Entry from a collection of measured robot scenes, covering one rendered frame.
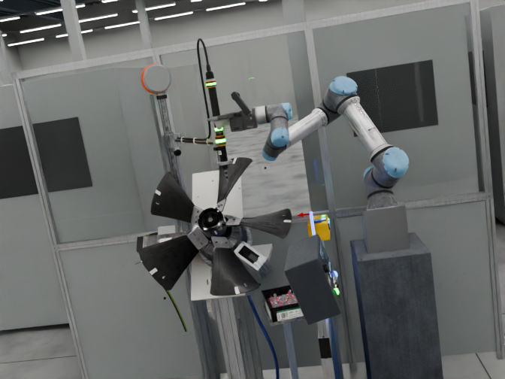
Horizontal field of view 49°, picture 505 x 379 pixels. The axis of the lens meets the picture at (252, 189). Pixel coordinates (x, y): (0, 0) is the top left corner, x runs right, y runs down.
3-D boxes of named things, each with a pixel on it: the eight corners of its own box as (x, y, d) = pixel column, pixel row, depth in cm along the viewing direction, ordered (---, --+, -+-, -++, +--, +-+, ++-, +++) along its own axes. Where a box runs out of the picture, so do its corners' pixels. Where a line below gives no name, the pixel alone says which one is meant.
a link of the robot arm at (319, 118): (325, 104, 274) (254, 150, 250) (334, 90, 265) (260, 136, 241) (342, 121, 272) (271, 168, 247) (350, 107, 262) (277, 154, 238)
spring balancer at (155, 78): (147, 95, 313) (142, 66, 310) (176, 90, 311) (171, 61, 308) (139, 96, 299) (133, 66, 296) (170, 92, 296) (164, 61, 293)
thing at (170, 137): (164, 149, 305) (161, 133, 304) (176, 146, 308) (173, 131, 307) (171, 150, 296) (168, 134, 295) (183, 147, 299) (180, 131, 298)
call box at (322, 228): (310, 235, 289) (307, 216, 287) (330, 233, 288) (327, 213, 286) (309, 245, 274) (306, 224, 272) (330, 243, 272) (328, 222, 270)
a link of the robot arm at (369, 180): (387, 204, 253) (382, 178, 260) (400, 189, 242) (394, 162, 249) (362, 201, 251) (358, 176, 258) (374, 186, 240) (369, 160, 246)
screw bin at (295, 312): (263, 304, 251) (261, 290, 249) (299, 297, 253) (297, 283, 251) (272, 325, 229) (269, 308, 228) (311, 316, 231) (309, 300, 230)
